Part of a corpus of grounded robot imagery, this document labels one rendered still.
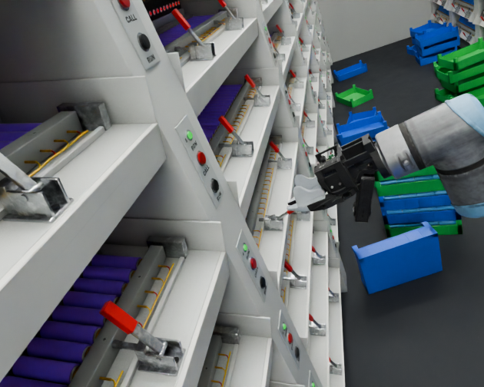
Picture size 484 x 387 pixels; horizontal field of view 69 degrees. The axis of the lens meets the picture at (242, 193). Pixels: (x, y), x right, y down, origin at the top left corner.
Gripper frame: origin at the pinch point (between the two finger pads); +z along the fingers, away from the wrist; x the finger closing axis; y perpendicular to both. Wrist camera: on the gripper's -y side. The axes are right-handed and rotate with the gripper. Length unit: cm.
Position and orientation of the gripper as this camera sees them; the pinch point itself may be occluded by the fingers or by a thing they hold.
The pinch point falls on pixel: (294, 206)
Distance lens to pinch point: 75.6
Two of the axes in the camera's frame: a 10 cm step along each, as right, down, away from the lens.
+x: -1.9, 5.7, -8.0
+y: -5.7, -7.3, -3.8
